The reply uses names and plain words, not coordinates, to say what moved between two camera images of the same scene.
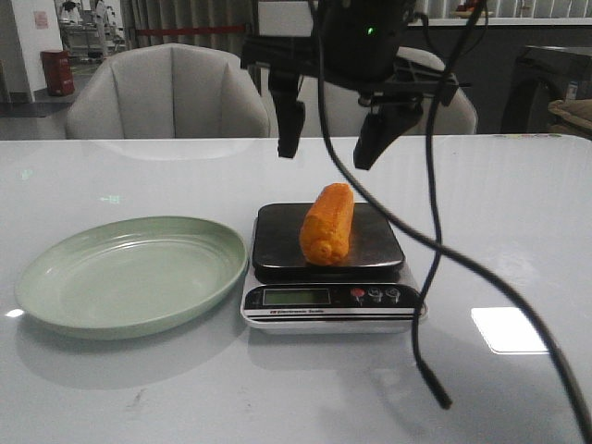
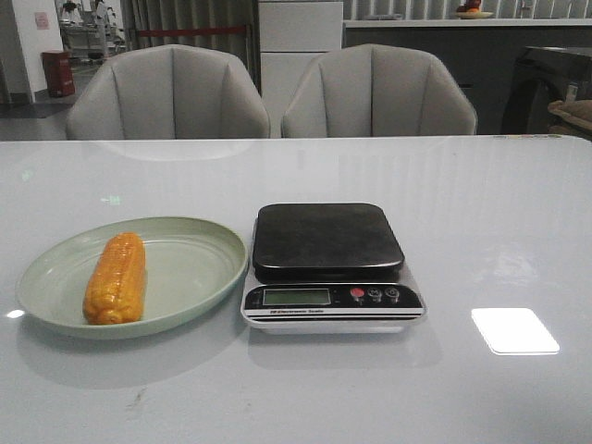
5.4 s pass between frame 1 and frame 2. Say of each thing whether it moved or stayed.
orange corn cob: moved
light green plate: stayed
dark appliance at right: stayed
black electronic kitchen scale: stayed
